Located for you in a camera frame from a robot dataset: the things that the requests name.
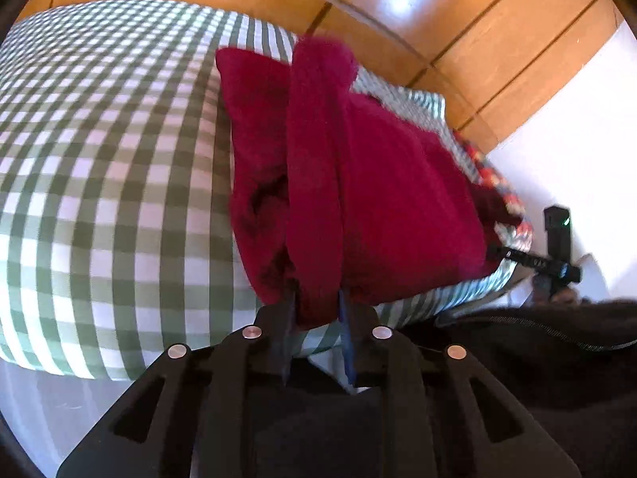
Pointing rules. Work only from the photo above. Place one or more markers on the person's dark clothing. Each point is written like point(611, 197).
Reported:
point(497, 383)

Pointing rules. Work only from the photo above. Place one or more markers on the wooden wardrobe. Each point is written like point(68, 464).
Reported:
point(448, 10)

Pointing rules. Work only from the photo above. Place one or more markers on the red patterned cloth strip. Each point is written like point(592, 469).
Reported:
point(497, 184)

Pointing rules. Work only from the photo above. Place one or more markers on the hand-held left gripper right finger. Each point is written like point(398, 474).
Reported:
point(349, 348)

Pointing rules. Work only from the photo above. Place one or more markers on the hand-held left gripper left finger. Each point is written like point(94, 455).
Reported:
point(288, 343)

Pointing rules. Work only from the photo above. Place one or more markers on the green checked bed sheet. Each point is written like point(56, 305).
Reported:
point(99, 159)

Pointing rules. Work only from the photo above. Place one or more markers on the dark red fleece pants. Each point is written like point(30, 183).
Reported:
point(388, 184)

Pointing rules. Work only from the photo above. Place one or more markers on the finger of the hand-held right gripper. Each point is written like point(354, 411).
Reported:
point(512, 255)

